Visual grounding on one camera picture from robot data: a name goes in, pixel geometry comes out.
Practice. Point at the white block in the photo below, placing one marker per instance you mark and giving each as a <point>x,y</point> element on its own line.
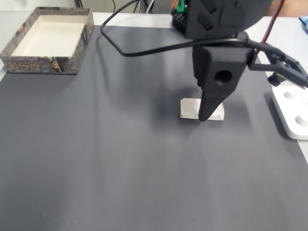
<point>190,108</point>

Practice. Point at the patterned cardboard box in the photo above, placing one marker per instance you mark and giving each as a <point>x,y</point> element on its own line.
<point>48,36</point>

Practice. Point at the green plastic part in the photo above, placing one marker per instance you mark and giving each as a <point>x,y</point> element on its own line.
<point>181,6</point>

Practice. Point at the white device with round dimples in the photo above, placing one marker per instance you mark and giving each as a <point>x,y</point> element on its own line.
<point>293,113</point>

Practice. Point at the light blue object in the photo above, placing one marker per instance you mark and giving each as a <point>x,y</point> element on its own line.
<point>304,22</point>

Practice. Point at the dark grey mat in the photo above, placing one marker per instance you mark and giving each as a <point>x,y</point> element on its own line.
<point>120,144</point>

